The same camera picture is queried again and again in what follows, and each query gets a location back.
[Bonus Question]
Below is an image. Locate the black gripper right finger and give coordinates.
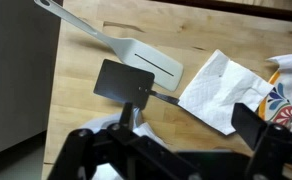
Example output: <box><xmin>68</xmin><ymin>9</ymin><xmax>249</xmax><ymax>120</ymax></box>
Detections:
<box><xmin>231</xmin><ymin>102</ymin><xmax>292</xmax><ymax>180</ymax></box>

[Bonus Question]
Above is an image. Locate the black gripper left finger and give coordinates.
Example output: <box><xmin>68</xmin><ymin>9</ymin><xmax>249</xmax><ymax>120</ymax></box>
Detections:
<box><xmin>46</xmin><ymin>102</ymin><xmax>201</xmax><ymax>180</ymax></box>

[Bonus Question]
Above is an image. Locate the black metal spatula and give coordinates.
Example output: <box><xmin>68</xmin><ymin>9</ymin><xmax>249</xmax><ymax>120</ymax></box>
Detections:
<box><xmin>93</xmin><ymin>59</ymin><xmax>180</xmax><ymax>111</ymax></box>

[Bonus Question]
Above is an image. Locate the flat white paper towel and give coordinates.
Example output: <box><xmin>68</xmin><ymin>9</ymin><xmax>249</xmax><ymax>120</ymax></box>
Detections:
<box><xmin>178</xmin><ymin>49</ymin><xmax>275</xmax><ymax>136</ymax></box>

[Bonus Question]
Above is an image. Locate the white plastic spatula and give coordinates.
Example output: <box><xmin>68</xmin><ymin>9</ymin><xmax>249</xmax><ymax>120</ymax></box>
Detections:
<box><xmin>34</xmin><ymin>0</ymin><xmax>184</xmax><ymax>93</ymax></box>

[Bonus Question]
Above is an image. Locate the white stove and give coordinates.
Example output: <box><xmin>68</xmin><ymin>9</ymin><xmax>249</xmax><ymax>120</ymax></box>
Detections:
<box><xmin>0</xmin><ymin>0</ymin><xmax>64</xmax><ymax>158</ymax></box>

